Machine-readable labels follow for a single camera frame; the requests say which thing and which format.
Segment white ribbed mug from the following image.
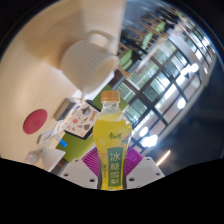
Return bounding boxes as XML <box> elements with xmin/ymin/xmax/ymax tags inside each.
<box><xmin>59</xmin><ymin>30</ymin><xmax>120</xmax><ymax>96</ymax></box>

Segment green booth bench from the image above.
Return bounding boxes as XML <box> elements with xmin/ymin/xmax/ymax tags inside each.
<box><xmin>55</xmin><ymin>84</ymin><xmax>129</xmax><ymax>163</ymax></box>

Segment black tablet with picture screen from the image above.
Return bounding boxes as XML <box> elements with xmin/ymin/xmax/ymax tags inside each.
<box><xmin>63</xmin><ymin>100</ymin><xmax>102</xmax><ymax>141</ymax></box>

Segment clear plastic wrapper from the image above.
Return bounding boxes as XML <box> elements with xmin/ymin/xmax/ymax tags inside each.
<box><xmin>26</xmin><ymin>148</ymin><xmax>44</xmax><ymax>164</ymax></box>

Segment flat round red coaster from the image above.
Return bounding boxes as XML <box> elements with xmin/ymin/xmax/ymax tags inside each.
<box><xmin>22</xmin><ymin>108</ymin><xmax>49</xmax><ymax>135</ymax></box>

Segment yellow drink bottle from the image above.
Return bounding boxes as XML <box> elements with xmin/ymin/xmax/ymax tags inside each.
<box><xmin>92</xmin><ymin>89</ymin><xmax>133</xmax><ymax>191</ymax></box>

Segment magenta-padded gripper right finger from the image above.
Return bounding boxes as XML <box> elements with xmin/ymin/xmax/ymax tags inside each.
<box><xmin>124</xmin><ymin>145</ymin><xmax>167</xmax><ymax>188</ymax></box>

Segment small blue-capped bottle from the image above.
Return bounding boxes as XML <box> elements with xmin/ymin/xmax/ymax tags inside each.
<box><xmin>54</xmin><ymin>133</ymin><xmax>69</xmax><ymax>149</ymax></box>

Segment small white device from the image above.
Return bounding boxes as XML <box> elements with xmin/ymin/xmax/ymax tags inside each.
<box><xmin>36</xmin><ymin>129</ymin><xmax>54</xmax><ymax>145</ymax></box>

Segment curved linear ceiling light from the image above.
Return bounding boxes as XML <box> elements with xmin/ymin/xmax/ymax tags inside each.
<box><xmin>156</xmin><ymin>149</ymin><xmax>172</xmax><ymax>167</ymax></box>

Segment white paper sheet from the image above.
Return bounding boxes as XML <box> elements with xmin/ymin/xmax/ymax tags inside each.
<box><xmin>71</xmin><ymin>88</ymin><xmax>88</xmax><ymax>102</ymax></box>

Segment wooden chairs with green seats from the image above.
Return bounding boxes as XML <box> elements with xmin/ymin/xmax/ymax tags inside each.
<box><xmin>116</xmin><ymin>9</ymin><xmax>178</xmax><ymax>81</ymax></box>

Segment printed sticker sheet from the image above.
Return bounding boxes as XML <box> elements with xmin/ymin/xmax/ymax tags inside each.
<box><xmin>53</xmin><ymin>114</ymin><xmax>74</xmax><ymax>134</ymax></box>

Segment small dark box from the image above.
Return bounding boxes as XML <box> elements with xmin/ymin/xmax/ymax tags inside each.
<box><xmin>53</xmin><ymin>98</ymin><xmax>77</xmax><ymax>122</ymax></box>

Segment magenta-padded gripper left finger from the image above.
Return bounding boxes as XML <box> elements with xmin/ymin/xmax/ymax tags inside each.
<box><xmin>59</xmin><ymin>145</ymin><xmax>101</xmax><ymax>189</ymax></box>

